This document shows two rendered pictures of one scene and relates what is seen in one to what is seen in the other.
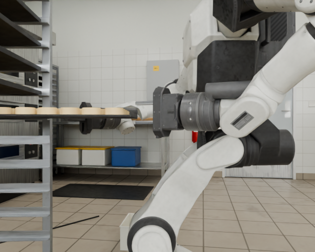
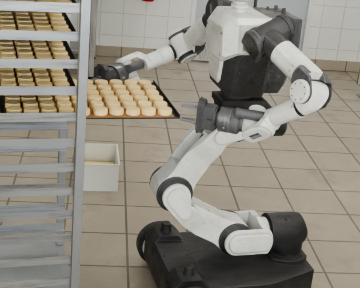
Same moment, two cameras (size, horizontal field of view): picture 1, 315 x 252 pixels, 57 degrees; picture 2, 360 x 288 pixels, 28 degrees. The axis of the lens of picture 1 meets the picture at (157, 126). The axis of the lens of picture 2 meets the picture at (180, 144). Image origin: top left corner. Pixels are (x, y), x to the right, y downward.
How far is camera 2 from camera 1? 1.89 m
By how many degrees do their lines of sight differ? 26
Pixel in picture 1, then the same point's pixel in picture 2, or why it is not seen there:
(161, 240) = (185, 194)
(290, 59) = (284, 115)
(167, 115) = (207, 120)
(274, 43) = not seen: hidden behind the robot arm
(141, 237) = (171, 192)
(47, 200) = (64, 157)
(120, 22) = not seen: outside the picture
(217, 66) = (239, 73)
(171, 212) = (191, 174)
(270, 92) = (272, 126)
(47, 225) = (63, 178)
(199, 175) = (215, 148)
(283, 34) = not seen: hidden behind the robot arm
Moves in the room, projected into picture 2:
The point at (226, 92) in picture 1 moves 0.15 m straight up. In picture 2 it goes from (248, 117) to (254, 74)
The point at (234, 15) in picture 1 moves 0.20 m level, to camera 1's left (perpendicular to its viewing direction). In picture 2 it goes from (257, 57) to (200, 56)
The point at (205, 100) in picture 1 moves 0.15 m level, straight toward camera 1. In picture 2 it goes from (234, 118) to (241, 134)
